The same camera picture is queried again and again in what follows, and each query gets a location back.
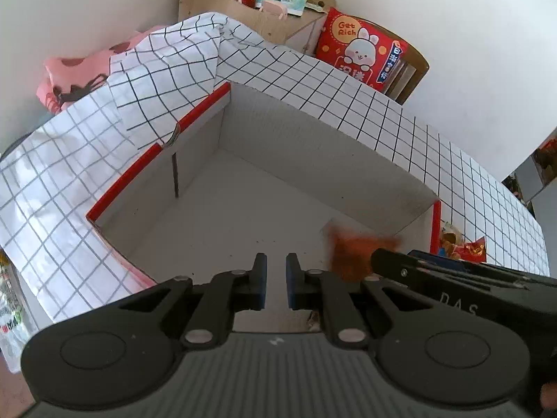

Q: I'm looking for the large red snack bag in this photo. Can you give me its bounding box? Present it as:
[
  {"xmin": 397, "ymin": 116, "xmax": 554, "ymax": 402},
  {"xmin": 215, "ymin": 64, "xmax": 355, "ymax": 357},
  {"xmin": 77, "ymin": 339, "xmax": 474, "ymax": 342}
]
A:
[{"xmin": 438, "ymin": 222, "xmax": 487, "ymax": 263}]

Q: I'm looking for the wooden chair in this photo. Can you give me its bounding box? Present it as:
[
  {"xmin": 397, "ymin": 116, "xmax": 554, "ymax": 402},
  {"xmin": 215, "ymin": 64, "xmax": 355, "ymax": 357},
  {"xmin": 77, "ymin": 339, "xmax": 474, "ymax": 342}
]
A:
[{"xmin": 382, "ymin": 42, "xmax": 430, "ymax": 105}]

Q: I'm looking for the white black grid tablecloth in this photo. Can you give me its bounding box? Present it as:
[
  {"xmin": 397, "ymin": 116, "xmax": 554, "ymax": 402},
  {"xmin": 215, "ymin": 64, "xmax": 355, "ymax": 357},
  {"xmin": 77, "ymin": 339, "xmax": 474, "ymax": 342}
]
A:
[{"xmin": 1, "ymin": 12, "xmax": 549, "ymax": 322}]

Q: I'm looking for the orange-brown snack bag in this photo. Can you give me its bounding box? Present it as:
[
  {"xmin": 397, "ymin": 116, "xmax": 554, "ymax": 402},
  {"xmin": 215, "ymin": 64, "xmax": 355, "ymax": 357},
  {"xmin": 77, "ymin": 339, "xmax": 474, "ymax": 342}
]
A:
[{"xmin": 325, "ymin": 223, "xmax": 400, "ymax": 282}]

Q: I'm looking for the wooden side cabinet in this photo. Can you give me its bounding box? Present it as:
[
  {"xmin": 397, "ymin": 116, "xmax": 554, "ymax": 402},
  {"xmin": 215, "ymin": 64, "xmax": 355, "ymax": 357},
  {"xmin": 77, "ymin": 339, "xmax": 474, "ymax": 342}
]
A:
[{"xmin": 179, "ymin": 0, "xmax": 336, "ymax": 56}]

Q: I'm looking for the red rabbit cushion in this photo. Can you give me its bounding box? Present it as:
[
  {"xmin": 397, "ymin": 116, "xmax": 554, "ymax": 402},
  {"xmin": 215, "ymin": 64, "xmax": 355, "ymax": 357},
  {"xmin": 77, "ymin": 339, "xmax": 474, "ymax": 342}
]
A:
[{"xmin": 314, "ymin": 8, "xmax": 408, "ymax": 91}]

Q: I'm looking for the red cardboard box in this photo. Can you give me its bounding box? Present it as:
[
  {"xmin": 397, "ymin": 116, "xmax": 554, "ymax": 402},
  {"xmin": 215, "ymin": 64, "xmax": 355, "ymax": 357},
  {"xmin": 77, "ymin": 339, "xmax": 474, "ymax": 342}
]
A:
[{"xmin": 87, "ymin": 84, "xmax": 440, "ymax": 333}]

